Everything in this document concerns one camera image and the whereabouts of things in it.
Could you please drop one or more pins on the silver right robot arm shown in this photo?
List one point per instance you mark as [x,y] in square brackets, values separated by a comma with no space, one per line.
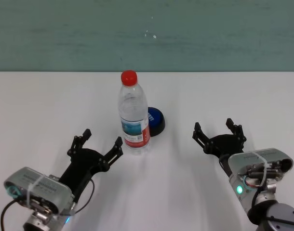
[265,209]

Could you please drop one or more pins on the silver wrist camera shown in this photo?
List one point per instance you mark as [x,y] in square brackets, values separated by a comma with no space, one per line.
[38,187]
[260,160]

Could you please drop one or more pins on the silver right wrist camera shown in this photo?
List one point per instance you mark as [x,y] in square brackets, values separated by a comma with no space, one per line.
[260,160]

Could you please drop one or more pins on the clear water bottle red cap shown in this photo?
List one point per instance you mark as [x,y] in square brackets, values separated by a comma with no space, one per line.
[133,115]

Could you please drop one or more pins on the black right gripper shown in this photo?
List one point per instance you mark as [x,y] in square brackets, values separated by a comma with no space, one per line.
[224,144]

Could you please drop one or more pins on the blue push button black base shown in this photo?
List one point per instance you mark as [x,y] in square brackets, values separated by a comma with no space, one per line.
[156,119]

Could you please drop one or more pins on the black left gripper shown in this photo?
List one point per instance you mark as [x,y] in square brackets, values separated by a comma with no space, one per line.
[85,166]

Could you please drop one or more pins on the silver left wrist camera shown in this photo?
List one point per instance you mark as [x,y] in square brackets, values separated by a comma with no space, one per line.
[38,187]

